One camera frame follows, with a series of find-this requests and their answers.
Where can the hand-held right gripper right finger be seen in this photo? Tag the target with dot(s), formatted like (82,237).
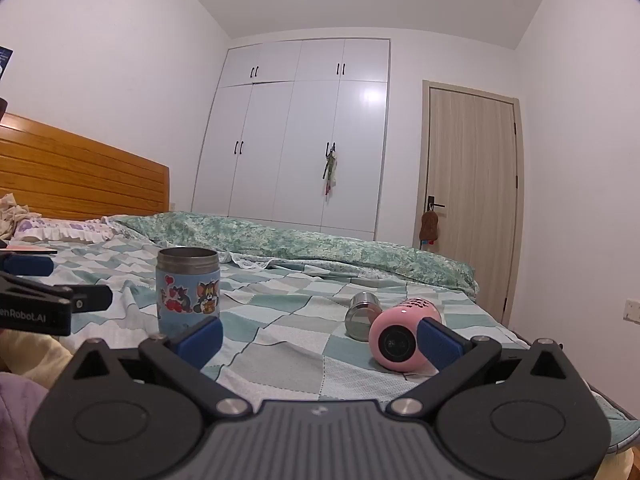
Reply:
(440,344)

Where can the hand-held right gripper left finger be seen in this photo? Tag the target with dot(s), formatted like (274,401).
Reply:
(202,342)

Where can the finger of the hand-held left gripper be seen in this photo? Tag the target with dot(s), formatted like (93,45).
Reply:
(25,264)
(90,298)

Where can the pink cup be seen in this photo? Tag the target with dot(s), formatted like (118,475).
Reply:
(400,337)

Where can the blue cartoon steel cup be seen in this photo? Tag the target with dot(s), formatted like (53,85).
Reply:
(187,292)

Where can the small steel cup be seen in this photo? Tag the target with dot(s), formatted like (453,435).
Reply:
(361,316)

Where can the pink thin book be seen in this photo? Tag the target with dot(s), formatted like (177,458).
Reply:
(30,249)

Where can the yellow cloth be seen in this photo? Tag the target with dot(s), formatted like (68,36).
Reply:
(30,357)

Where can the beige crumpled cloth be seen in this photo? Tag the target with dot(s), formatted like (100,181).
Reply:
(12,215)

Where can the purple floral pillow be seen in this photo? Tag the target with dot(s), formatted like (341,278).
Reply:
(65,227)

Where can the orange wooden headboard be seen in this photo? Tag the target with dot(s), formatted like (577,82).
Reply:
(85,175)

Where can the purple cloth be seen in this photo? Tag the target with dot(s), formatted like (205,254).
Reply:
(20,425)

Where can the light wooden door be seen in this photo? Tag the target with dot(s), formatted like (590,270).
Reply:
(470,200)

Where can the green floral quilt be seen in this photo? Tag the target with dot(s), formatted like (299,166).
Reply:
(320,247)

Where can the hanging key bundle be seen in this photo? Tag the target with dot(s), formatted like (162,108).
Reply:
(330,167)

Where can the white wardrobe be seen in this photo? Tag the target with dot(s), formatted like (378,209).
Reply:
(295,140)

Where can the wall socket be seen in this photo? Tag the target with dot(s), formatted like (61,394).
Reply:
(631,309)

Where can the dark wall poster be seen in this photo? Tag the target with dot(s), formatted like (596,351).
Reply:
(5,62)

